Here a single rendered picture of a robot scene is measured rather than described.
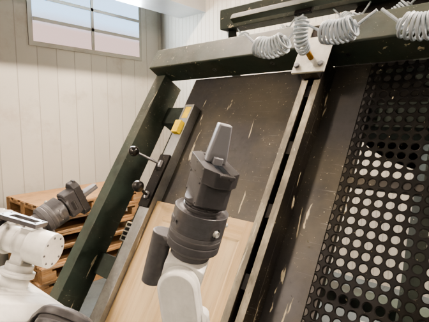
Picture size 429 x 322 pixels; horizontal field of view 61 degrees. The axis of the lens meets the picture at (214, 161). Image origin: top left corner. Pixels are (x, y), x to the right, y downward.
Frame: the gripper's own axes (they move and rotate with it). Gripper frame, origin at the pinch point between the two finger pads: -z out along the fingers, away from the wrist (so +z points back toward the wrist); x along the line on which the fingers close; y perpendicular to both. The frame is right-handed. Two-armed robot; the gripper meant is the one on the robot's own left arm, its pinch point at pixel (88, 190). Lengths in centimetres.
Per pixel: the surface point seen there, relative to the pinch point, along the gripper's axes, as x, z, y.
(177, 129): -7.1, -33.4, 15.2
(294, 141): -7, -30, 64
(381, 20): -29, -59, 80
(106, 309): 29.8, 19.0, 16.2
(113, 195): 11.0, -11.5, -7.8
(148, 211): 11.7, -8.3, 16.2
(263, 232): 10, -10, 62
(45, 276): 140, -19, -212
